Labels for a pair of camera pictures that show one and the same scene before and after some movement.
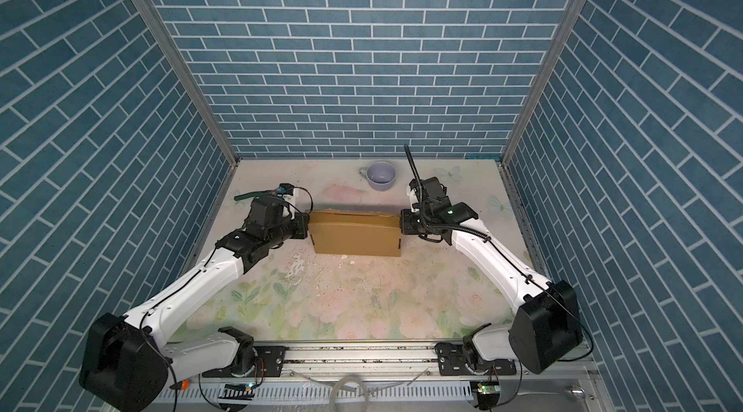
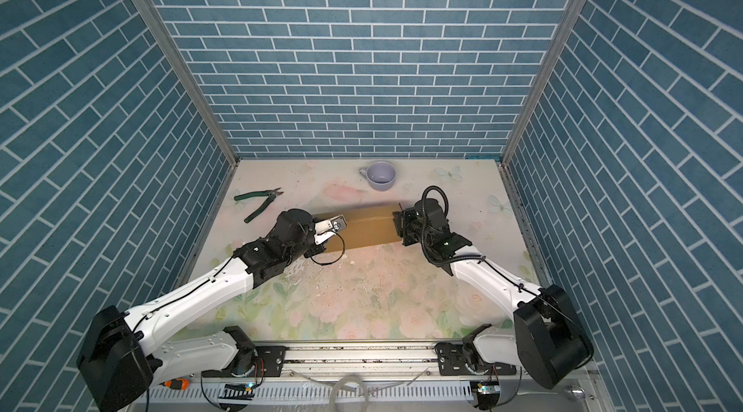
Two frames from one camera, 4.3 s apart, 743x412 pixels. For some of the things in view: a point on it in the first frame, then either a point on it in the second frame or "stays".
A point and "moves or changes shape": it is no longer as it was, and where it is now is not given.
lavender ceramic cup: (380, 175) stays
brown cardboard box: (355, 233) moves or changes shape
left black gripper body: (287, 229) → (309, 247)
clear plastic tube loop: (332, 407) stays
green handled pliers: (250, 195) stays
